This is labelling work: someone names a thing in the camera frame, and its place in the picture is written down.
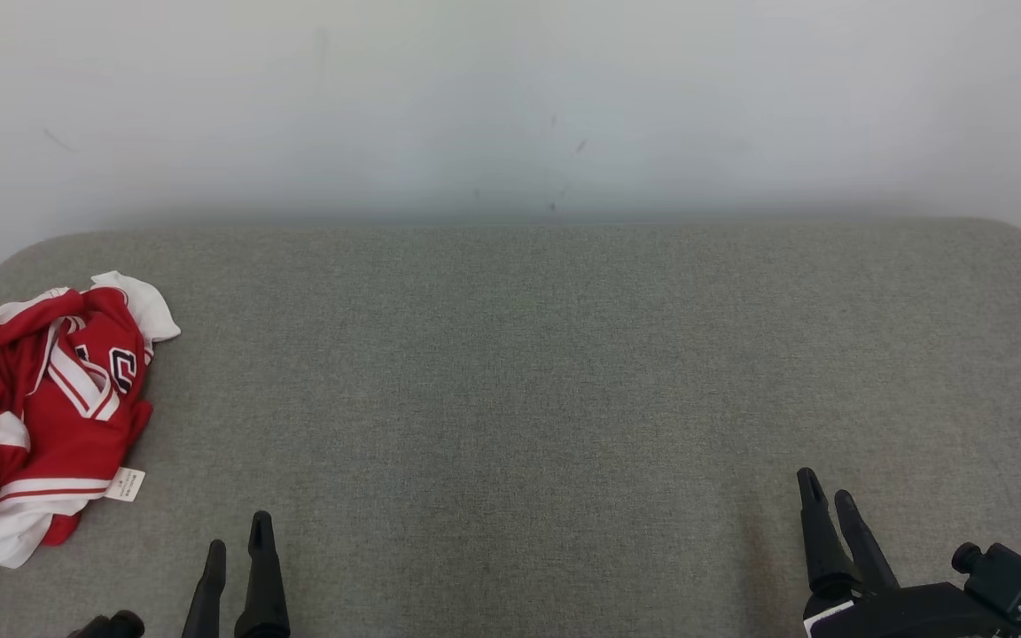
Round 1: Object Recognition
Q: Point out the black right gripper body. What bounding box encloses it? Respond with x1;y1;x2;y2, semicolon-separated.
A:
803;582;1021;638

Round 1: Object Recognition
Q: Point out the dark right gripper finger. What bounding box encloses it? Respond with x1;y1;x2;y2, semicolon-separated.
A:
797;467;860;599
834;489;901;596

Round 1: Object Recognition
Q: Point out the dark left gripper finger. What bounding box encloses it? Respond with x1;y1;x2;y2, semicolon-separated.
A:
234;511;292;638
181;539;228;638

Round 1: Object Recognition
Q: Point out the red jersey with white sleeves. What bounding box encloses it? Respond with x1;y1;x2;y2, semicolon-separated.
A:
0;270;181;570

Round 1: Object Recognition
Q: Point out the grey fabric sofa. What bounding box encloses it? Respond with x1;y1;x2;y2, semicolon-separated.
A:
0;217;1021;638

